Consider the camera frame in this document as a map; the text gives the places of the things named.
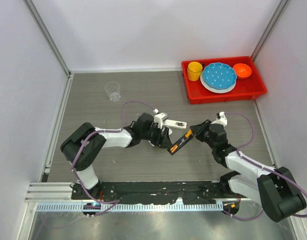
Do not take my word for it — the purple cable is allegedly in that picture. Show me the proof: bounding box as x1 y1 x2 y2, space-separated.
223 112 307 221
70 100 158 216

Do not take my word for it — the yellow plastic cup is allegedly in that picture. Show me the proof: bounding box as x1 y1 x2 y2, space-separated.
187 61 203 82

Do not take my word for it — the blue dotted plate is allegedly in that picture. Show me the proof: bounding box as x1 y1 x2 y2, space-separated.
200 62 238 90

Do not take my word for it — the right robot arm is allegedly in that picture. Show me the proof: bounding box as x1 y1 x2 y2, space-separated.
190 120 307 222

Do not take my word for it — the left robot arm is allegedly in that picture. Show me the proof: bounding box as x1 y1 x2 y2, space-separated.
60 112 172 200

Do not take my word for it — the white remote with batteries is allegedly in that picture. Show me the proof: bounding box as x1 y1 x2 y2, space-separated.
163 119 187 130

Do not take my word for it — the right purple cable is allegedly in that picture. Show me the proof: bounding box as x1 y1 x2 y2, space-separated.
223 112 307 221

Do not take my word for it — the red plastic tray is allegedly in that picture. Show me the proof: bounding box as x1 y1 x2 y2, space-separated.
181 56 267 105

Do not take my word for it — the orange bowl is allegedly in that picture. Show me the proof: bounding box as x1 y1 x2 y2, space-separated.
233 63 252 79

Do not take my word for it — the clear plastic cup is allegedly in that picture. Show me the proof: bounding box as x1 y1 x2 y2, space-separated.
104 81 121 102

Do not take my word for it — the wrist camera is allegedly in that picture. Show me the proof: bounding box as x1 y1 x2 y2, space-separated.
153 108 168 129
211 111 228 127

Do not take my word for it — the black remote control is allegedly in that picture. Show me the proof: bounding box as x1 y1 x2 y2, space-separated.
167 134 194 155

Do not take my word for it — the yellow handled screwdriver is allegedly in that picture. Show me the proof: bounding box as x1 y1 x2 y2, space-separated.
180 129 193 145

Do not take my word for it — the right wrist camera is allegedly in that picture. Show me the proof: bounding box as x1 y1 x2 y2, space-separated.
211 111 228 127

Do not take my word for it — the orange battery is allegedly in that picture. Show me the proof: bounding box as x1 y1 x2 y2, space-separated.
170 145 179 153

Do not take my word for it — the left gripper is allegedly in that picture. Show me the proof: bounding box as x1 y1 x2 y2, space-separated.
140 122 172 148

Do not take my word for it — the pale grey plate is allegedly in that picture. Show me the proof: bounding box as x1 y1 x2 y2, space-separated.
200 75 236 94

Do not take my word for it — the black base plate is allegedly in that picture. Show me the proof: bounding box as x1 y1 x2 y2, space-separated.
71 180 250 205

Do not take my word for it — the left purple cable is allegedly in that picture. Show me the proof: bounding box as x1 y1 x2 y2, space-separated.
70 100 158 216

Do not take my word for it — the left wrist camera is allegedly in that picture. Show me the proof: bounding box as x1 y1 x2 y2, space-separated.
153 108 168 129

